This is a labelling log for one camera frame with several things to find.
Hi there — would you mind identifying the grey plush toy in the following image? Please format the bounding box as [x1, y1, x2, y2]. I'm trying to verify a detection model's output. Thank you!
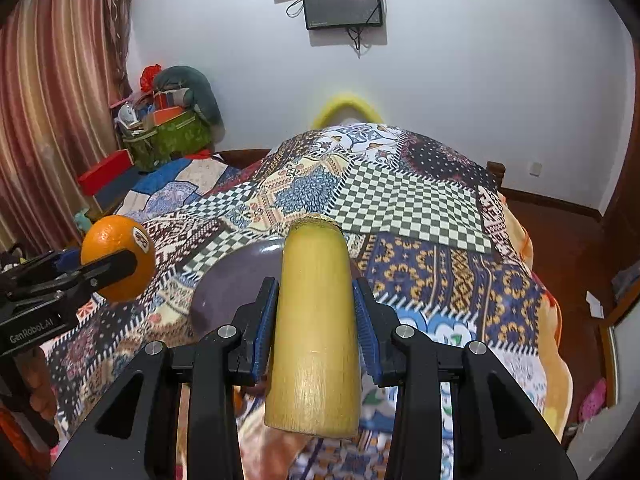
[152, 65, 224, 127]

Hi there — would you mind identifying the green storage bag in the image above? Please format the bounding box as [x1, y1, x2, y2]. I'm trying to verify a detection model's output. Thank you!
[122, 110, 212, 172]

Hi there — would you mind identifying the red decoration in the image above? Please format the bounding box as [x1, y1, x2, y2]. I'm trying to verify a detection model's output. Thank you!
[139, 64, 163, 93]

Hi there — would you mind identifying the person left hand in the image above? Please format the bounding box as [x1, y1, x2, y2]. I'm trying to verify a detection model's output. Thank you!
[15, 347, 58, 422]

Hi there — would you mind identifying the small black wall monitor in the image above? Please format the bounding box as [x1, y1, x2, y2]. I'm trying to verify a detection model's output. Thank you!
[303, 0, 383, 30]

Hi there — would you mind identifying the white wall socket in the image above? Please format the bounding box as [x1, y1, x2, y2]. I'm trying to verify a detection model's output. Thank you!
[528, 162, 542, 178]

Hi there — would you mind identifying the purple plate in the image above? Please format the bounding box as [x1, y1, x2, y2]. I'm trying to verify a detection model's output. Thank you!
[190, 238, 283, 339]

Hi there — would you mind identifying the striped red gold curtain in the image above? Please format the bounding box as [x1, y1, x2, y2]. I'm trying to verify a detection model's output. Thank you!
[1, 0, 122, 254]

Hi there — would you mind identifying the large orange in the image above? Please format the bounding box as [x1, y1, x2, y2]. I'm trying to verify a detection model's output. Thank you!
[80, 214, 156, 302]

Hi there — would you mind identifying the red box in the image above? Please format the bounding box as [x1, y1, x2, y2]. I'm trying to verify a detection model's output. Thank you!
[77, 150, 134, 196]

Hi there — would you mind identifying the patchwork patterned bedspread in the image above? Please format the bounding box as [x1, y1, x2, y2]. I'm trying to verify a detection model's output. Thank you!
[51, 125, 575, 479]

